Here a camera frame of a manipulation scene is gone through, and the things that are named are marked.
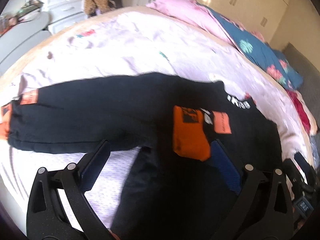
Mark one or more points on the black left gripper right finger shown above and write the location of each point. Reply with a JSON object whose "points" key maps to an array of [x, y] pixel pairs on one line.
{"points": [[263, 209]]}

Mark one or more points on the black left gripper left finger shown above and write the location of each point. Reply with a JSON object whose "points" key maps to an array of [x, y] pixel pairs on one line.
{"points": [[46, 217]]}

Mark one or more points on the black pants with orange patches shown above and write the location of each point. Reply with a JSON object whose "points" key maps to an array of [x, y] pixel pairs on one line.
{"points": [[174, 190]]}

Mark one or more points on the beige mattress blanket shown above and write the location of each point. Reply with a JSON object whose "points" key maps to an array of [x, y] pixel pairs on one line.
{"points": [[42, 45]]}

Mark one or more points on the red and cream pillow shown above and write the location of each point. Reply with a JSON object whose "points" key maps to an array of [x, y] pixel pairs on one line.
{"points": [[308, 120]]}

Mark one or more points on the grey upholstered headboard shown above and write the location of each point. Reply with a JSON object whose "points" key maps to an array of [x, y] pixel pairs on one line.
{"points": [[310, 87]]}

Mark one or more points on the blue floral duvet pink lining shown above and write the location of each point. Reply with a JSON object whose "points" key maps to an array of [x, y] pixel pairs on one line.
{"points": [[252, 46]]}

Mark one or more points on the grey ironing board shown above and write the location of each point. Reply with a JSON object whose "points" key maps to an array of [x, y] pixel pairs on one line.
{"points": [[22, 38]]}

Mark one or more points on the pale pink strawberry bed sheet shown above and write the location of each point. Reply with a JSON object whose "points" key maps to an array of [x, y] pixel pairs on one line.
{"points": [[125, 50]]}

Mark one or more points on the white drawer dresser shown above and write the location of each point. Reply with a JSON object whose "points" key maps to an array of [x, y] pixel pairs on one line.
{"points": [[63, 13]]}

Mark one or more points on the brown plush toy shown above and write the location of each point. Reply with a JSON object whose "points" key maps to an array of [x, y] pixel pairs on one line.
{"points": [[91, 6]]}

